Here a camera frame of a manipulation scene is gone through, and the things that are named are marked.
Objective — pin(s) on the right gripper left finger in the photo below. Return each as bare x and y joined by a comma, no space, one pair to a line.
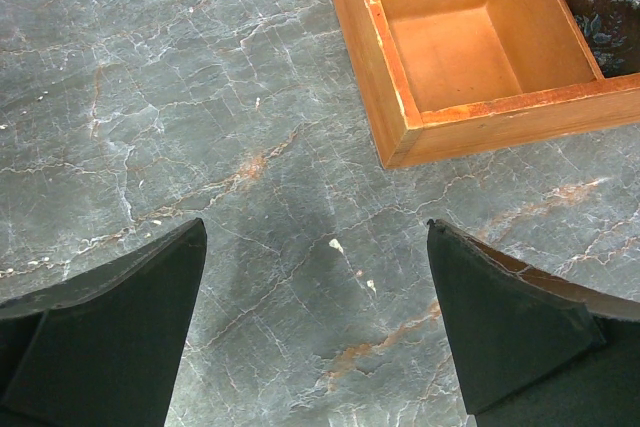
103,348

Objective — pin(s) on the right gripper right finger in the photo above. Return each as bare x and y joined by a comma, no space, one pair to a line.
530,348

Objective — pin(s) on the orange wooden divider tray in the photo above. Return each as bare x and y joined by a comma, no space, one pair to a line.
446,78

